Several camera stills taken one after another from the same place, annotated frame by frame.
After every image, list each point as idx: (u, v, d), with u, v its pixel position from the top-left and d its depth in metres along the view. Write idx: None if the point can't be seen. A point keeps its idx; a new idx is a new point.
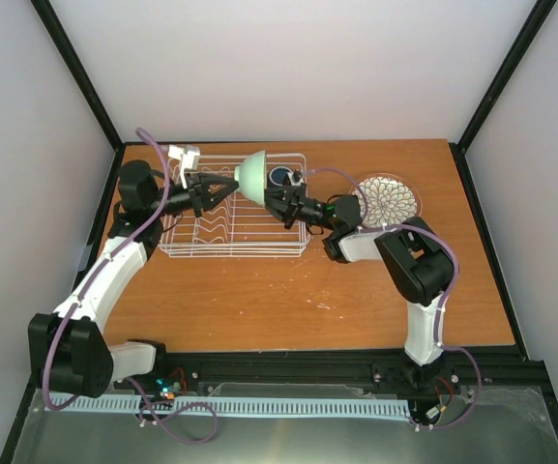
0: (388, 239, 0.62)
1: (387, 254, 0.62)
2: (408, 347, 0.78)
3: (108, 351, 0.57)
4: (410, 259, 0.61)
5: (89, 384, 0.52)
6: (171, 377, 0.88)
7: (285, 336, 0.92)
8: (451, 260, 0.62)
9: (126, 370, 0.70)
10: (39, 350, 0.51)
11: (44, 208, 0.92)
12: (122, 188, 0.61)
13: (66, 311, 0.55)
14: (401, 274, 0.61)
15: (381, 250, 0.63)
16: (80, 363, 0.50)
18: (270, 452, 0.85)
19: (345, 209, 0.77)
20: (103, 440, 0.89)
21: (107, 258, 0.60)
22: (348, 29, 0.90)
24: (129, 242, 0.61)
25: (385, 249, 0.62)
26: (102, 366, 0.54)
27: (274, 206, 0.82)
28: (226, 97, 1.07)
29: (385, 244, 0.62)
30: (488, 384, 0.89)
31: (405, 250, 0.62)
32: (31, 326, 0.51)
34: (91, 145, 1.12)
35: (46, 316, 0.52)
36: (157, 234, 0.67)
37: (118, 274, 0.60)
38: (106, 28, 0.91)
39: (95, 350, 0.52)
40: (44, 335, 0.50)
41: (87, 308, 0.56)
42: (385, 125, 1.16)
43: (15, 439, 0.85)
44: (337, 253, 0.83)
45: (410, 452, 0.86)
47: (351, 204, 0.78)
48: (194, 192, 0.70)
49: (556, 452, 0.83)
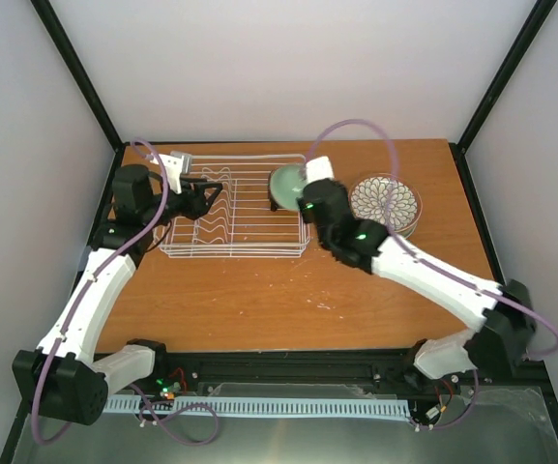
0: (506, 333, 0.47)
1: (496, 345, 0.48)
2: (419, 361, 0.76)
3: (102, 375, 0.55)
4: (516, 349, 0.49)
5: (82, 414, 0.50)
6: (171, 377, 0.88)
7: (285, 337, 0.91)
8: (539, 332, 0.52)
9: (122, 381, 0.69)
10: (26, 386, 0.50)
11: (43, 208, 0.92)
12: (118, 186, 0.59)
13: (50, 347, 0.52)
14: (495, 361, 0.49)
15: (487, 336, 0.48)
16: (71, 399, 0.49)
18: (270, 453, 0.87)
19: (319, 188, 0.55)
20: (105, 439, 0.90)
21: (90, 279, 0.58)
22: (348, 31, 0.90)
24: (114, 256, 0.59)
25: (499, 343, 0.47)
26: (96, 393, 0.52)
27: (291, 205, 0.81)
28: (226, 98, 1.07)
29: (504, 343, 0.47)
30: (488, 384, 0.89)
31: (515, 338, 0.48)
32: (14, 363, 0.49)
34: (91, 144, 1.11)
35: (31, 353, 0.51)
36: (145, 241, 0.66)
37: (101, 300, 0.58)
38: (107, 30, 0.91)
39: (84, 383, 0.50)
40: (28, 373, 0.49)
41: (73, 343, 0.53)
42: (386, 125, 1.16)
43: (15, 439, 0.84)
44: (360, 257, 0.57)
45: (410, 452, 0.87)
47: (323, 184, 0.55)
48: (190, 195, 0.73)
49: (556, 453, 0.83)
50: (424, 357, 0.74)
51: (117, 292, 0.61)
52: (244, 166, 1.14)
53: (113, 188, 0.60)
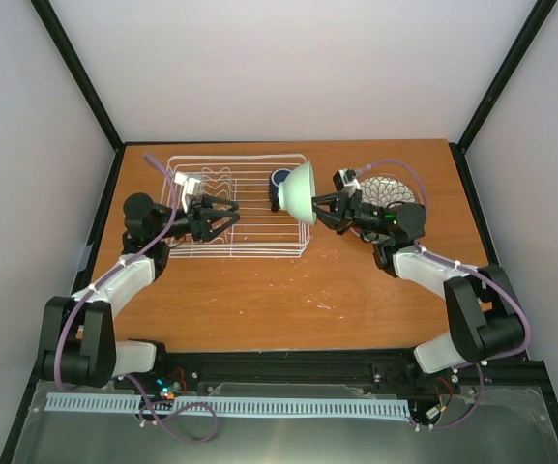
0: (461, 289, 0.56)
1: (455, 304, 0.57)
2: (419, 351, 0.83)
3: (114, 349, 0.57)
4: (480, 317, 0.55)
5: (93, 371, 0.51)
6: (171, 376, 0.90)
7: (285, 337, 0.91)
8: (523, 328, 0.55)
9: (124, 368, 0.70)
10: (49, 333, 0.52)
11: (44, 206, 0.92)
12: (129, 224, 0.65)
13: (80, 298, 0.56)
14: (462, 325, 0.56)
15: (448, 294, 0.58)
16: (90, 346, 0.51)
18: (270, 453, 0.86)
19: (409, 217, 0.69)
20: (103, 440, 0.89)
21: (121, 262, 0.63)
22: (348, 30, 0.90)
24: (139, 253, 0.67)
25: (455, 297, 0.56)
26: (107, 358, 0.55)
27: (326, 217, 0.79)
28: (225, 97, 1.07)
29: (457, 295, 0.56)
30: (488, 384, 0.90)
31: (477, 304, 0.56)
32: (46, 307, 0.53)
34: (91, 145, 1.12)
35: (64, 299, 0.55)
36: (165, 254, 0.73)
37: (132, 274, 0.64)
38: (106, 29, 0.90)
39: (105, 335, 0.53)
40: (59, 314, 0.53)
41: (102, 295, 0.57)
42: (385, 125, 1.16)
43: (16, 439, 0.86)
44: (386, 263, 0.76)
45: (411, 451, 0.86)
47: (417, 214, 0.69)
48: (192, 217, 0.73)
49: (556, 452, 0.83)
50: (425, 348, 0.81)
51: (138, 283, 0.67)
52: (244, 166, 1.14)
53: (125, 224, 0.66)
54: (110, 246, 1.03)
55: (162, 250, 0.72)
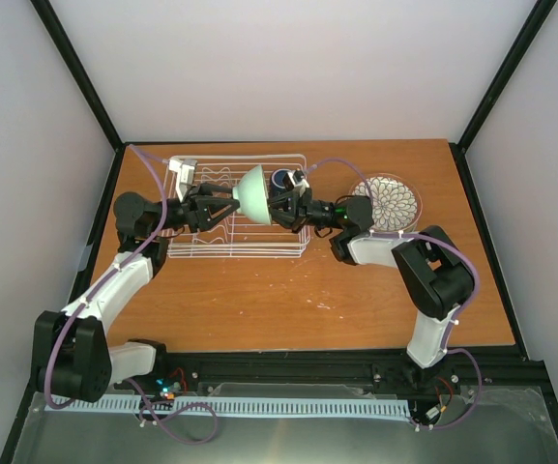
0: (406, 249, 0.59)
1: (404, 267, 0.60)
2: (412, 350, 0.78)
3: (108, 357, 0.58)
4: (428, 272, 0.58)
5: (86, 388, 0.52)
6: (171, 377, 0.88)
7: (285, 337, 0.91)
8: (471, 274, 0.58)
9: (123, 372, 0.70)
10: (43, 348, 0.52)
11: (44, 205, 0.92)
12: (120, 227, 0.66)
13: (73, 311, 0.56)
14: (418, 286, 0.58)
15: (398, 260, 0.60)
16: (83, 361, 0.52)
18: (270, 453, 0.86)
19: (358, 210, 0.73)
20: (103, 439, 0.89)
21: (116, 269, 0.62)
22: (348, 29, 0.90)
24: (136, 254, 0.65)
25: (403, 261, 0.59)
26: (101, 370, 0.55)
27: (281, 217, 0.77)
28: (226, 96, 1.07)
29: (403, 254, 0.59)
30: (488, 384, 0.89)
31: (424, 260, 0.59)
32: (38, 323, 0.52)
34: (91, 145, 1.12)
35: (54, 314, 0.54)
36: (163, 251, 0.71)
37: (125, 280, 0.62)
38: (106, 30, 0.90)
39: (97, 352, 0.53)
40: (49, 333, 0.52)
41: (95, 308, 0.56)
42: (385, 126, 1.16)
43: (15, 439, 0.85)
44: (344, 254, 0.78)
45: (411, 451, 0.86)
47: (365, 205, 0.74)
48: (188, 208, 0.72)
49: (556, 452, 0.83)
50: (413, 341, 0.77)
51: (133, 286, 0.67)
52: (244, 166, 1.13)
53: (117, 227, 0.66)
54: (110, 246, 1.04)
55: (160, 247, 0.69)
